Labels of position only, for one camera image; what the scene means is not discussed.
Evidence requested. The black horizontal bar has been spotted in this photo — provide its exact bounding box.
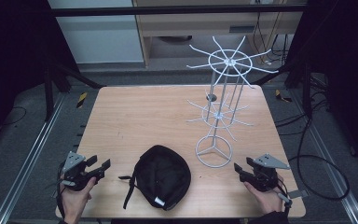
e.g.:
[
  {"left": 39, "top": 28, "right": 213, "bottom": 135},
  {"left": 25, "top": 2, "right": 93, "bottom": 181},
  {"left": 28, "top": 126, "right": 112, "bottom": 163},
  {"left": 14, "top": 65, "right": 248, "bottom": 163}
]
[{"left": 48, "top": 5, "right": 308, "bottom": 18}]

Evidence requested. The thin black floor cable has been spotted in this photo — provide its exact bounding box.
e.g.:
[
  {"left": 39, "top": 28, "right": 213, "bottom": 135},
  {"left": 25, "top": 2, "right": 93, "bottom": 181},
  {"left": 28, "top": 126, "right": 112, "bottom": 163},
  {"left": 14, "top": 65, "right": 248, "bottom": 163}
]
[{"left": 0, "top": 105, "right": 28, "bottom": 127}]

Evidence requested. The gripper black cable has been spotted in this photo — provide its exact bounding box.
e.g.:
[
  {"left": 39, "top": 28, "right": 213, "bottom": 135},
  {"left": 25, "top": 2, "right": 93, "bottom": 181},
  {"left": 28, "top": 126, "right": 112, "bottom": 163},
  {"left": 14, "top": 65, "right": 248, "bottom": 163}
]
[
  {"left": 273, "top": 178, "right": 294, "bottom": 217},
  {"left": 55, "top": 161, "right": 67, "bottom": 219}
]

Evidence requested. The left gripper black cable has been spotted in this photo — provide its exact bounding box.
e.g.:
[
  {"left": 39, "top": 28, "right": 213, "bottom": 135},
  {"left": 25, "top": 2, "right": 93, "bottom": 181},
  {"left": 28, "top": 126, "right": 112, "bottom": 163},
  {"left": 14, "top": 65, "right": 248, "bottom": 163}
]
[{"left": 55, "top": 161, "right": 67, "bottom": 219}]

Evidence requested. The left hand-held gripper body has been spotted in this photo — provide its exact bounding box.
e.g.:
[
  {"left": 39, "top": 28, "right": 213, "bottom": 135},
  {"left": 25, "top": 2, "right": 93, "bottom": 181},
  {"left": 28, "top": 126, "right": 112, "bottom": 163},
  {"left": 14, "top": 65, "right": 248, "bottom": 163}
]
[{"left": 60, "top": 151, "right": 105, "bottom": 192}]

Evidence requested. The black curtain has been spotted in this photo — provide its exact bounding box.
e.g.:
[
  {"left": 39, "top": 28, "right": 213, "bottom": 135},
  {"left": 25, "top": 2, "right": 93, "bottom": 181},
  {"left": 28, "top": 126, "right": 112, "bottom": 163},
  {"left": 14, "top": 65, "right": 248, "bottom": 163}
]
[
  {"left": 0, "top": 0, "right": 79, "bottom": 152},
  {"left": 287, "top": 0, "right": 358, "bottom": 174}
]

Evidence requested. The white wire rack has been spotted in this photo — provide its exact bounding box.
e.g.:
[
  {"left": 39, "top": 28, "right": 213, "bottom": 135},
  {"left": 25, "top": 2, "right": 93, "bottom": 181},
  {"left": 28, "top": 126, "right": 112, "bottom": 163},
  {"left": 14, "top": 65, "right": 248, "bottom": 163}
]
[{"left": 186, "top": 35, "right": 280, "bottom": 170}]

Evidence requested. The person's right hand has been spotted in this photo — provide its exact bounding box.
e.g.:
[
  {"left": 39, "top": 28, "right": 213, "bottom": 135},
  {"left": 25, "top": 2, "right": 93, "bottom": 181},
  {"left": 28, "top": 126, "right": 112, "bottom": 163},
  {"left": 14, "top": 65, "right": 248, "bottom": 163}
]
[{"left": 243, "top": 179, "right": 285, "bottom": 216}]

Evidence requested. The bundle of hanging cables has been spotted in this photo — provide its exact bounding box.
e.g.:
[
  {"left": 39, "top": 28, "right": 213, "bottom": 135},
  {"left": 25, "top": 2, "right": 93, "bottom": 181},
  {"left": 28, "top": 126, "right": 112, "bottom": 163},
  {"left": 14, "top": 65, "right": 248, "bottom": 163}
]
[{"left": 252, "top": 11, "right": 291, "bottom": 67}]

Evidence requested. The black cap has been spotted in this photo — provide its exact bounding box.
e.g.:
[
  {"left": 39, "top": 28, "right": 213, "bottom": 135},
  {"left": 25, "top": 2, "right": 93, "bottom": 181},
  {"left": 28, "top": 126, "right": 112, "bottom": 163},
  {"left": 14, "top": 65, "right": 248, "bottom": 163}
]
[{"left": 118, "top": 144, "right": 192, "bottom": 212}]

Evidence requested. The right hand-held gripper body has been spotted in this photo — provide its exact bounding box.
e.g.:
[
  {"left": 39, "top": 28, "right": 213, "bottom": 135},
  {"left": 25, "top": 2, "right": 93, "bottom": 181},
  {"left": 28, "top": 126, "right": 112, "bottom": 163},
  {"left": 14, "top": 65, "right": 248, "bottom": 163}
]
[{"left": 239, "top": 153, "right": 292, "bottom": 192}]

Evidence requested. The person's left hand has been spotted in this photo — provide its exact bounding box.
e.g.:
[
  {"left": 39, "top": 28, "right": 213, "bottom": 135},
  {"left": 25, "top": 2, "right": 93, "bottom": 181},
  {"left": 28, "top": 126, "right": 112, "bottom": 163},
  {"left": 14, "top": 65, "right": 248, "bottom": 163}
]
[{"left": 60, "top": 176, "right": 98, "bottom": 224}]

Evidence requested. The black metal stand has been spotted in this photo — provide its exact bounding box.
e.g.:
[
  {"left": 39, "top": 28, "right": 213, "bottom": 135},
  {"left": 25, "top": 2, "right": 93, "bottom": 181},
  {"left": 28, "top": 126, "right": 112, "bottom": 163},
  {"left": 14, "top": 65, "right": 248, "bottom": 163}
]
[
  {"left": 251, "top": 61, "right": 314, "bottom": 119},
  {"left": 42, "top": 62, "right": 107, "bottom": 123}
]

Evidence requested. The wooden desk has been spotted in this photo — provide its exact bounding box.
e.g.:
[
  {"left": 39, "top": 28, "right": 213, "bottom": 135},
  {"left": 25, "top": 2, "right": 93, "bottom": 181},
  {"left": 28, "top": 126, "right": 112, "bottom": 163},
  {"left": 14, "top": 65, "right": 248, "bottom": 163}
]
[{"left": 132, "top": 0, "right": 309, "bottom": 68}]

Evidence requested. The white cabinet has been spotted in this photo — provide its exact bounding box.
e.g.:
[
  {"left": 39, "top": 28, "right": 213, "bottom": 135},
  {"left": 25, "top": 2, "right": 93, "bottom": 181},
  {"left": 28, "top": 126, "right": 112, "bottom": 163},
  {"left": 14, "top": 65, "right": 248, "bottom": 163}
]
[{"left": 47, "top": 0, "right": 145, "bottom": 65}]

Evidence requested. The long black floor cable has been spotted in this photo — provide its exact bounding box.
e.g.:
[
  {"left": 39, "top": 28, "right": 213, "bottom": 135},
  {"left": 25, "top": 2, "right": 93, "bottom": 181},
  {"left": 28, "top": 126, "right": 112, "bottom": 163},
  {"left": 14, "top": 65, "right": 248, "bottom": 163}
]
[{"left": 296, "top": 118, "right": 351, "bottom": 202}]

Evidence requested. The metal floor rail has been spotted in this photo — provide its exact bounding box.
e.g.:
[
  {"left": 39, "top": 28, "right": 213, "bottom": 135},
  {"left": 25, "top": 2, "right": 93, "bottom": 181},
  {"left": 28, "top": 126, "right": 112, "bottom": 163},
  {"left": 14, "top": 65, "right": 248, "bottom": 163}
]
[
  {"left": 0, "top": 92, "right": 67, "bottom": 224},
  {"left": 288, "top": 89, "right": 358, "bottom": 224}
]

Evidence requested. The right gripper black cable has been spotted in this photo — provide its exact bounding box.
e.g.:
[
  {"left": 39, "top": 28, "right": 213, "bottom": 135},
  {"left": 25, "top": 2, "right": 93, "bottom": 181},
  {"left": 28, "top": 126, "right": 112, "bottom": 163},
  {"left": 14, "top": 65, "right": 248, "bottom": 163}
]
[{"left": 273, "top": 178, "right": 294, "bottom": 217}]

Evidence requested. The person's right black sleeve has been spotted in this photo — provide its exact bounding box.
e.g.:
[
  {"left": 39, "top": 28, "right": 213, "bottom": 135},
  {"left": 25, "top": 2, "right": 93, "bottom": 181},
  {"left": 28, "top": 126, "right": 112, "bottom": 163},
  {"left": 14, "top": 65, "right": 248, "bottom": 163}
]
[{"left": 247, "top": 210, "right": 291, "bottom": 224}]

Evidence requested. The yellow black striped tape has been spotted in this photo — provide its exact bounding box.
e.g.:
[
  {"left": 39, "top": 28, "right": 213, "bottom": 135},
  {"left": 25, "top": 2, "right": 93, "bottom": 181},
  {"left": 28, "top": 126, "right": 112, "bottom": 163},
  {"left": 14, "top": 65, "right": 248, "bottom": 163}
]
[
  {"left": 76, "top": 91, "right": 89, "bottom": 109},
  {"left": 274, "top": 89, "right": 294, "bottom": 104}
]

